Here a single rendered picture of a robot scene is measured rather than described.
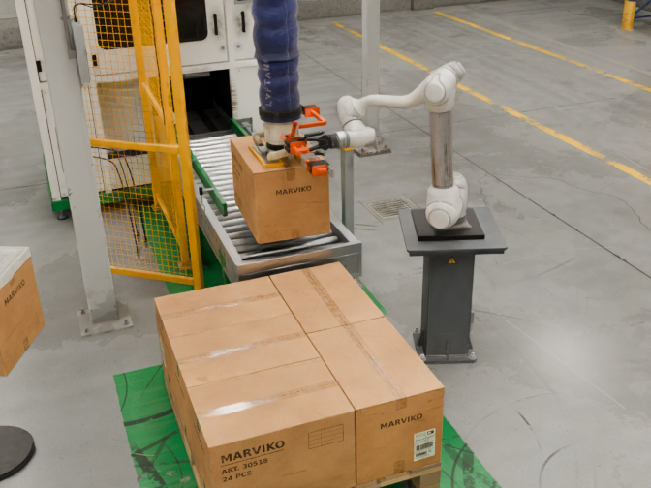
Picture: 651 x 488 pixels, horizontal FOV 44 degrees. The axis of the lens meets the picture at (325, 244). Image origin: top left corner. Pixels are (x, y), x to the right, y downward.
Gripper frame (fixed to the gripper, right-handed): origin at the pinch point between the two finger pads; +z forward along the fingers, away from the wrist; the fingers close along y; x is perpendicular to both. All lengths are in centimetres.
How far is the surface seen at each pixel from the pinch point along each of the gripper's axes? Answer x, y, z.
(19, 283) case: -37, 29, 138
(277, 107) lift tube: 17.1, -15.6, 4.3
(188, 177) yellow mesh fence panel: 74, 37, 43
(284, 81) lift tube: 16.7, -28.7, 0.2
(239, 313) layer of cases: -37, 66, 44
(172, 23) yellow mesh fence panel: 74, -51, 43
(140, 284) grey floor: 111, 121, 75
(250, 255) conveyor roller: 21, 66, 23
